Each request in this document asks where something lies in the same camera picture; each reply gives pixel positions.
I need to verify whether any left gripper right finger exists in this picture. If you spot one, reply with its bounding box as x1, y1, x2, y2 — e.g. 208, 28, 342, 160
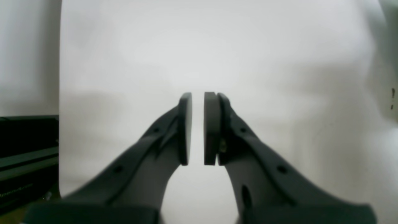
204, 92, 377, 224

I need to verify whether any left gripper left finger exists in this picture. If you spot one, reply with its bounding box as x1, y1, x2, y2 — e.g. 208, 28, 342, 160
24, 93, 192, 224

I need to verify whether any black equipment beside table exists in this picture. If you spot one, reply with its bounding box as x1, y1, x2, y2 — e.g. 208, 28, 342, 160
0, 115, 59, 215

